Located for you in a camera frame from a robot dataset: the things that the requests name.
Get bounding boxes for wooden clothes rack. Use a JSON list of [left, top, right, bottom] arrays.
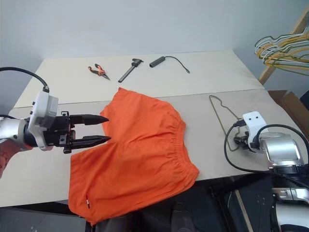
[[258, 0, 309, 85]]

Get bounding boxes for black adapter with cable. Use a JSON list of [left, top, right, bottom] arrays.
[[149, 56, 191, 74]]

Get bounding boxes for yellow wire hanger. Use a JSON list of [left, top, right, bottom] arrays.
[[256, 33, 309, 61]]

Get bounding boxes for brown cardboard box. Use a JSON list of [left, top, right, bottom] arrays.
[[267, 89, 309, 144]]

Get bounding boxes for white wire hanger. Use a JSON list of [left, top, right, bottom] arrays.
[[254, 36, 309, 58]]

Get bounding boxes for black caliper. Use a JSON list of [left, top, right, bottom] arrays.
[[117, 58, 145, 84]]

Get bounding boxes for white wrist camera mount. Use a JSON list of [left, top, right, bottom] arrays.
[[25, 91, 59, 152], [242, 111, 267, 154]]

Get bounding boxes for orange black pliers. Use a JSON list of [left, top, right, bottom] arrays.
[[87, 63, 112, 81]]

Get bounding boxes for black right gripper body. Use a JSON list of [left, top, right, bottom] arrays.
[[237, 131, 252, 150]]

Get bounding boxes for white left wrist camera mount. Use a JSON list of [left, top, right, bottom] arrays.
[[25, 91, 59, 152]]

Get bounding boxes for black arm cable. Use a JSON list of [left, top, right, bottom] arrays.
[[224, 119, 309, 192], [0, 67, 50, 94]]

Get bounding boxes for olive green wire hanger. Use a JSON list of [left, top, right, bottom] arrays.
[[264, 32, 309, 42], [263, 54, 309, 74], [209, 95, 245, 153]]

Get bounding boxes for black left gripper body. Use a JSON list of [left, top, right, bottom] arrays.
[[38, 111, 77, 154]]

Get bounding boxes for orange shorts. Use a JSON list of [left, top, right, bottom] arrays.
[[68, 87, 201, 227]]

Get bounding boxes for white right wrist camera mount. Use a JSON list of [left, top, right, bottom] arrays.
[[242, 111, 267, 154]]

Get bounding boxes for thin wooden stick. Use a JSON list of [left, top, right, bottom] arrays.
[[235, 189, 253, 232]]

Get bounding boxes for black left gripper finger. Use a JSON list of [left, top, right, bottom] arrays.
[[70, 114, 111, 126], [63, 135, 112, 154]]

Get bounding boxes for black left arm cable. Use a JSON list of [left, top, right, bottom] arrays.
[[0, 67, 50, 94]]

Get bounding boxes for dark rounded shape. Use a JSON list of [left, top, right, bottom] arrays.
[[171, 202, 194, 232]]

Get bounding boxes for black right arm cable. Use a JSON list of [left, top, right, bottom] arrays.
[[224, 119, 309, 192]]

